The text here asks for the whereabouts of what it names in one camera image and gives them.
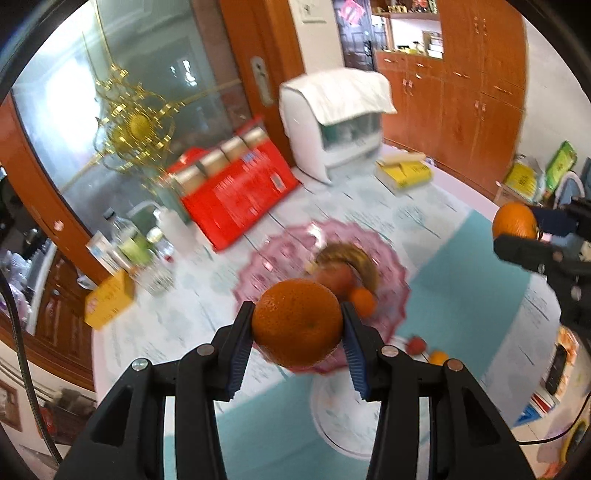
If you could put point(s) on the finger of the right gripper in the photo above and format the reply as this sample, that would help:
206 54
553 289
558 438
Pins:
532 255
555 222

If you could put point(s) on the orange plate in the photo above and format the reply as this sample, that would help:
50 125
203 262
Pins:
297 323

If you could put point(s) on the white cloth on appliance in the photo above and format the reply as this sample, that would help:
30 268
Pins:
341 94

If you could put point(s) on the orange with stem front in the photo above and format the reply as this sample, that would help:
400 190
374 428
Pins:
515 219

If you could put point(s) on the tree print tablecloth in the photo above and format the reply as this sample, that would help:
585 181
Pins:
136 333

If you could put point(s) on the green label bottle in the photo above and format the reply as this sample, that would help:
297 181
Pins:
126 236

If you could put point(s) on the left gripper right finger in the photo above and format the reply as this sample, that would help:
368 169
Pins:
354 347

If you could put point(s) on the white squeeze bottle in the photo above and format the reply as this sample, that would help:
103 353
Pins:
175 230

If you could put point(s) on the red lychee right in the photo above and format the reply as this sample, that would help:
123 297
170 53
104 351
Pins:
416 346

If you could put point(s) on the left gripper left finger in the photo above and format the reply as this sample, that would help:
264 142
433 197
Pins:
238 348

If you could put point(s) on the small orange right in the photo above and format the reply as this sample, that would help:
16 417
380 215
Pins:
438 358

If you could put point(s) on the yellow tissue box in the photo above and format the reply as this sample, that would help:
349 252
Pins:
403 171

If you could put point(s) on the clear glass cup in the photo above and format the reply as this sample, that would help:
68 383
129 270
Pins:
156 278

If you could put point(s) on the brown spotted banana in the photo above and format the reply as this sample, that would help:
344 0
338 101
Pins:
354 256

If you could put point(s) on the red paper cup package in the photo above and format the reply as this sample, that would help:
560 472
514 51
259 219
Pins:
227 189

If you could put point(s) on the yellow flat box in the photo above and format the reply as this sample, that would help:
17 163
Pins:
109 299

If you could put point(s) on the gold door ornament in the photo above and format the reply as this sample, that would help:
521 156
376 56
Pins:
158 96

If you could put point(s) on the wooden cabinet right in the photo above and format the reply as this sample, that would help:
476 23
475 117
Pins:
458 74

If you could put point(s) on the white countertop appliance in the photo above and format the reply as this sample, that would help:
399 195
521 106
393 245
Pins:
317 149

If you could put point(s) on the white leaf print plate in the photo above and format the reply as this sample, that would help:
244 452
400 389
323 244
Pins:
345 421

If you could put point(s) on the red yellow apple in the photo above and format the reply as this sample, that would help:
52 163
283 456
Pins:
338 277

